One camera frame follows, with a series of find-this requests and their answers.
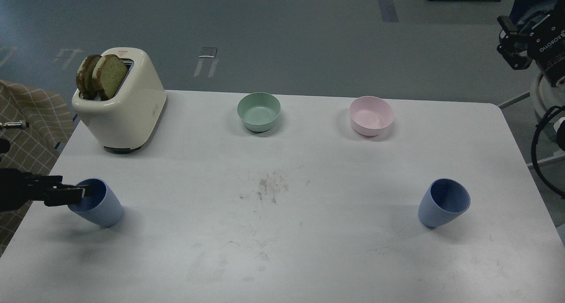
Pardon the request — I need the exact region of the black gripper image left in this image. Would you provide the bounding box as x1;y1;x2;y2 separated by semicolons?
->
0;168;92;211

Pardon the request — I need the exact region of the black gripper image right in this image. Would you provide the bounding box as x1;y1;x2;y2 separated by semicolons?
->
497;15;565;87

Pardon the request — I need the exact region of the blue cup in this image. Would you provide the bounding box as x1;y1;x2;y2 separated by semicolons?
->
68;178;124;228
418;178;471;228

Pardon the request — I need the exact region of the white robot base right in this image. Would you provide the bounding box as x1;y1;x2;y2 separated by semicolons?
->
527;73;565;121

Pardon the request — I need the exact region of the beige checkered cloth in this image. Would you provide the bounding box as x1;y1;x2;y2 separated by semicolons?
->
0;80;76;255

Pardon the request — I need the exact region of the cream toaster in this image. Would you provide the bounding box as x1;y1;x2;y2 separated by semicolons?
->
72;47;167;154

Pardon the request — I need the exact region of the toast slice back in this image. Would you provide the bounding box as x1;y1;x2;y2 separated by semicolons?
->
76;55;101;100

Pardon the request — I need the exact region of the toast slice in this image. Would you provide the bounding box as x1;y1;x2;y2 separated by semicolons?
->
91;55;128;101
76;55;101;100

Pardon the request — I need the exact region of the toast slice front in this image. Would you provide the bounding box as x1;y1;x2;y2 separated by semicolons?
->
91;55;128;101

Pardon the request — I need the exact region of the pink bowl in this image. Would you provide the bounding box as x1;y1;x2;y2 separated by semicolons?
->
349;96;394;137

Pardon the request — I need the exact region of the green bowl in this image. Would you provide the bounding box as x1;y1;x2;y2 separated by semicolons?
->
237;92;281;133

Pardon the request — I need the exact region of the black cable right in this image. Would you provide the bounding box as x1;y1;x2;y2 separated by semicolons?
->
530;105;565;200

